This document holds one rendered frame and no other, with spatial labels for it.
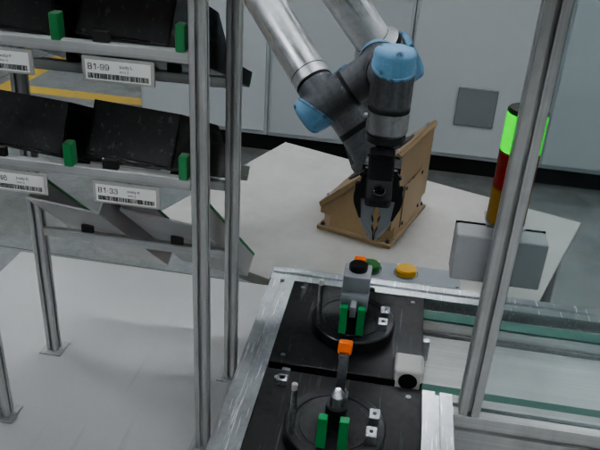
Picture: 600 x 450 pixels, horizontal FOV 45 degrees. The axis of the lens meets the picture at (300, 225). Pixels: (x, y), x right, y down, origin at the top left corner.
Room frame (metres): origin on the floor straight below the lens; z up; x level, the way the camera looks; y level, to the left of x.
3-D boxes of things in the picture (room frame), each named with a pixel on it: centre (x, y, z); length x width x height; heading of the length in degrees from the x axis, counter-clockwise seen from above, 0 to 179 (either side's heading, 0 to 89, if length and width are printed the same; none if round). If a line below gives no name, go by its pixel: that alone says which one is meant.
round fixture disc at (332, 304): (1.00, -0.10, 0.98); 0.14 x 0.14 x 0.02
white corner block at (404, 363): (0.89, -0.18, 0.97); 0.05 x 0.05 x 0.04; 82
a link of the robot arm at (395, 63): (1.23, -0.14, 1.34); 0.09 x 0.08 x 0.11; 5
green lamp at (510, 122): (0.85, -0.27, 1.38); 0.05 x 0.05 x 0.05
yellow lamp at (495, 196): (0.85, -0.27, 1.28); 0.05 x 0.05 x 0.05
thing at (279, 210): (1.58, -0.16, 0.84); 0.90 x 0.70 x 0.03; 61
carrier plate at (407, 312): (1.00, -0.10, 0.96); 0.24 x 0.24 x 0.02; 82
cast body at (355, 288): (0.99, -0.10, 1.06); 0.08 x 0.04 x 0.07; 172
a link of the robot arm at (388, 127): (1.22, -0.14, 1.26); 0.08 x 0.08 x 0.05
